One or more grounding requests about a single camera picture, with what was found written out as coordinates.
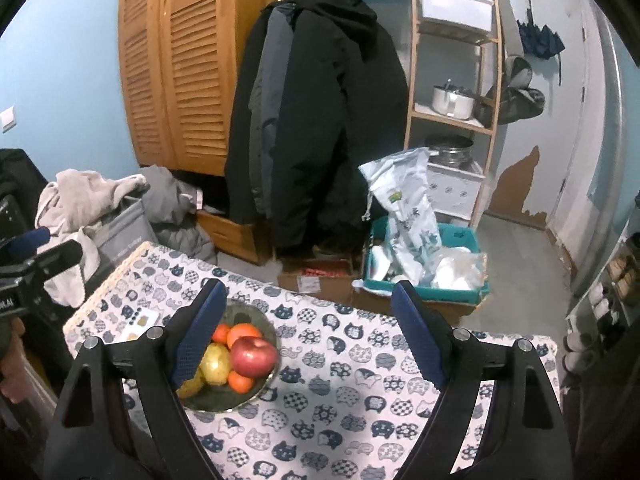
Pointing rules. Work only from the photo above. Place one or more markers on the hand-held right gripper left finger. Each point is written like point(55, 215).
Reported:
point(197, 335)

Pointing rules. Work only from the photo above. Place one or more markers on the white plastic storage box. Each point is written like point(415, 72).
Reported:
point(455, 7)

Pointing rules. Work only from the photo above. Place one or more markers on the grey door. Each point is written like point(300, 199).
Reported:
point(575, 110)

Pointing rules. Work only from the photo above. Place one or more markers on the wooden drawer unit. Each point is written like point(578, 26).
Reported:
point(235, 235)

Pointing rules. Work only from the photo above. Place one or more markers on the group of shoes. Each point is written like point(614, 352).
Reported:
point(605, 300)

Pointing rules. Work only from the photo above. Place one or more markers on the teal plastic basket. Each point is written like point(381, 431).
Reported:
point(460, 237)

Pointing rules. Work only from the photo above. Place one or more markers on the person's left hand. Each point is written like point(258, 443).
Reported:
point(11, 375)

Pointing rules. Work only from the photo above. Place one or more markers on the red apple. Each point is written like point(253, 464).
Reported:
point(254, 356)

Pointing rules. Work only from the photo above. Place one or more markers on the wooden shelf rack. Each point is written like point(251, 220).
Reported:
point(412, 85)

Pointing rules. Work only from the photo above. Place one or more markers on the clear plastic bag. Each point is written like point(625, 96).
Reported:
point(460, 270)

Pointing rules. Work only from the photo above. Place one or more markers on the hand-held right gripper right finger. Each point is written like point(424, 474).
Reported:
point(417, 335)

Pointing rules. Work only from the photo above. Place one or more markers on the grey tote bag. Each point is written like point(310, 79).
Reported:
point(125, 235)

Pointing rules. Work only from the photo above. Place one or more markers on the white printed drawer box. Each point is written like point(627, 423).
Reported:
point(455, 190)

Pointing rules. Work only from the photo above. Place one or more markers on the cardboard box with red label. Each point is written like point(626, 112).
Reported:
point(315, 282)

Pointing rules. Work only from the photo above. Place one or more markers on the black bag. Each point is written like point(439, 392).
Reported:
point(20, 185)

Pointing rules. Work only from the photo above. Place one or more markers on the cat print tablecloth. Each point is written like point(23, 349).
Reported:
point(340, 360)

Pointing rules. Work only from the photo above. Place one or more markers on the grey coat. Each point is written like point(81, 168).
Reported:
point(267, 85)

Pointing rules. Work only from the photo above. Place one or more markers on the black hooded coat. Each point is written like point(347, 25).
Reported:
point(330, 110)

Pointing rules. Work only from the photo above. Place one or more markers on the wooden louvred wardrobe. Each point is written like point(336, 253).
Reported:
point(190, 60)

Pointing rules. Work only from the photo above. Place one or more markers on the large orange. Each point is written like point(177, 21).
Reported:
point(244, 334)

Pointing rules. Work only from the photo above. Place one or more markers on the green glass plate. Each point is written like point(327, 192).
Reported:
point(225, 402)

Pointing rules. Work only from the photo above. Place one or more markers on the steel pot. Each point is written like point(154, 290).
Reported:
point(450, 152)

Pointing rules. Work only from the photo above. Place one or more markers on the white light switch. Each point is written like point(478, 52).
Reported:
point(7, 119)

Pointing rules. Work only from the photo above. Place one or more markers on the dark folded umbrella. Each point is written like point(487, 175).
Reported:
point(542, 37)

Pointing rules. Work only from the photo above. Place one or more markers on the dark hanging bag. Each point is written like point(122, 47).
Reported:
point(515, 95)

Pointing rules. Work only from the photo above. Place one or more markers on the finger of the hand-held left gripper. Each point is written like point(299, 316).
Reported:
point(25, 244)
point(55, 260)

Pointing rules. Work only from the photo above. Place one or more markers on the grey padded jacket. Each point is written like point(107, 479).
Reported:
point(170, 200)

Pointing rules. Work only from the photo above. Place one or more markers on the large brown cardboard box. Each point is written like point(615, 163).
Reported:
point(425, 307)

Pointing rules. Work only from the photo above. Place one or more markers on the white card with dots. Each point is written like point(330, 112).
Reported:
point(135, 322)

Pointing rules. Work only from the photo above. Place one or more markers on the beige hoodie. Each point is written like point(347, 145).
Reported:
point(75, 200)

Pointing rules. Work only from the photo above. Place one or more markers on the metal shoe rack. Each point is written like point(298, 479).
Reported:
point(580, 320)

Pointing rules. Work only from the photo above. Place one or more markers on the white printed bag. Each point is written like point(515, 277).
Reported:
point(405, 200)

